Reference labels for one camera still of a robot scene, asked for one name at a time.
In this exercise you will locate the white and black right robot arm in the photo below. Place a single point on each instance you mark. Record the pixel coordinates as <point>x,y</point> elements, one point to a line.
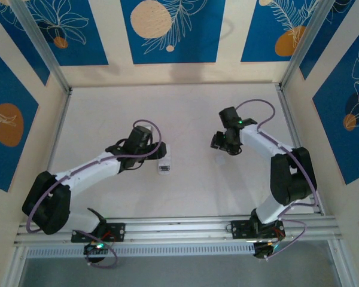
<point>257,140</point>

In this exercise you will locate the black controller circuit board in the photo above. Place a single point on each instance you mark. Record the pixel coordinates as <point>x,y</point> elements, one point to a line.
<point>95,251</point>
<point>263,251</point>

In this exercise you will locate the aluminium front mounting beam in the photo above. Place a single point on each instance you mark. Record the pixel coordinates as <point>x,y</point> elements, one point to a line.
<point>182,227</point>

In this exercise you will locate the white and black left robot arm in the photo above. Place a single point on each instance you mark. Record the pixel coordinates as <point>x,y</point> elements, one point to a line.
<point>89,170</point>

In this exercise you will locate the aluminium front frame post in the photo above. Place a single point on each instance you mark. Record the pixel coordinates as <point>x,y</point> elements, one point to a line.
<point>339,263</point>
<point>16,269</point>

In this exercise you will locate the aluminium table side rail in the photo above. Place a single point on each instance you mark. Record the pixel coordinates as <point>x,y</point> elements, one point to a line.
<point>293,131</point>
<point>60,125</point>

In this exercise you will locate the aluminium frame corner post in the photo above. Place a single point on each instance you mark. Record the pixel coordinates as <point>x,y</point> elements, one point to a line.
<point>42,48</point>
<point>305,42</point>

